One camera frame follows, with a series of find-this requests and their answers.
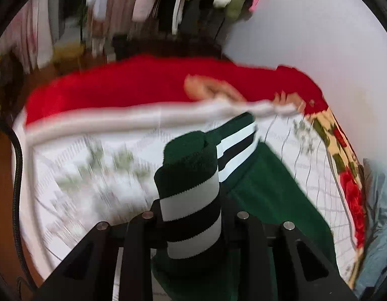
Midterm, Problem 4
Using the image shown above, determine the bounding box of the white floral bed sheet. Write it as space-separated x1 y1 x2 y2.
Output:
14 101 357 281

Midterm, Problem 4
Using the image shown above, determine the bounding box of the green white varsity jacket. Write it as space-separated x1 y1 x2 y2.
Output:
152 112 336 300

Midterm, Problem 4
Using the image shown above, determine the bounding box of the hanging clothes rack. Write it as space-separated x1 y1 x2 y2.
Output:
0 0 259 73

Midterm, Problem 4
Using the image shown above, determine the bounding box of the red floral blanket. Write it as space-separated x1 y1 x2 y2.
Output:
25 54 366 247

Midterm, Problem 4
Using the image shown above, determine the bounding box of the light blue quilt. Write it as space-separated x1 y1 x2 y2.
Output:
353 158 387 298

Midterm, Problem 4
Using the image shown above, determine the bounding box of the black braided cable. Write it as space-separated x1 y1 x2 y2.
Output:
0 123 37 290

